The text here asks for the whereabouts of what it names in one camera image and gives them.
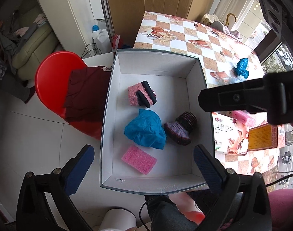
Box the tissue pack floral print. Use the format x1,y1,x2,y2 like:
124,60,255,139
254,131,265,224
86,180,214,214
212,112,249,155

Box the grey white storage box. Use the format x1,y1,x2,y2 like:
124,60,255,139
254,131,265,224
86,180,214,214
100,49,214,195

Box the yellow umbrella handle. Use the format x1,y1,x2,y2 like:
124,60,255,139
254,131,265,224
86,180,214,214
223,13,237,27

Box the blue cloth bundle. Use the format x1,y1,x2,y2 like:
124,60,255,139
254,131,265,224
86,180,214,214
124,109,166,150
233,58,249,79

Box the pink cloth pile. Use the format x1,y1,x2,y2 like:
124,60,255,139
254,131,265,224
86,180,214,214
230,30,242,39

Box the white bottle blue cap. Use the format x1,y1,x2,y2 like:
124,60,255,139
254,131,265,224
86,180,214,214
92,24,112,54

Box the large pink sponge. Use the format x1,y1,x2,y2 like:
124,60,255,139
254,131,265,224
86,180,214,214
231,110,256,127

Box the small pink sponge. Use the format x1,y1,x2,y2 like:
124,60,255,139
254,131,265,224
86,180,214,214
121,145,157,175

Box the checkered patterned tablecloth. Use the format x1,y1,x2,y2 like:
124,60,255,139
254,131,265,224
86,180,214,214
134,12,290,179

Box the red plastic stool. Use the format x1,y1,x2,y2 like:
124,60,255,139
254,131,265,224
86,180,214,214
34,51,103,140

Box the white cabinet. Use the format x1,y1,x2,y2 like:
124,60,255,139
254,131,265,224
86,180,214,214
38,0,104,58

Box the brown cardboard sheet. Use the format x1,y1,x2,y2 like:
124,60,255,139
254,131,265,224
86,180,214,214
108,0,214,46

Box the person's legs dark trousers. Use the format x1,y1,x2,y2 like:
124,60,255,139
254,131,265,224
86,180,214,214
144,189,218,230

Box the red patterned carton box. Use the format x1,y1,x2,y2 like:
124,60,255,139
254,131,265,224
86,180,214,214
248,124,285,151

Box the pink black striped sock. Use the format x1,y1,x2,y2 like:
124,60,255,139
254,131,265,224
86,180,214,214
128,80,157,108

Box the black cable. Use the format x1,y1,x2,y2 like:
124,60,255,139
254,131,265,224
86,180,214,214
81,42,103,59

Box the dark red cloth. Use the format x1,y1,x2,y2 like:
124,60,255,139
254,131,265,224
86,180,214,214
64,66,111,122

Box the red handled mop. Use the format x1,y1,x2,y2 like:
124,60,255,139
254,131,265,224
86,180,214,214
100,0,120,52

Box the dark knitted purple hat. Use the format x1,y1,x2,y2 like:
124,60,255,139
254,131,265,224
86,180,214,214
164,112,197,146

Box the light blue fluffy duster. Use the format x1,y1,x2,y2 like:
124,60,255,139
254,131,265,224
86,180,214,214
218,76,245,85

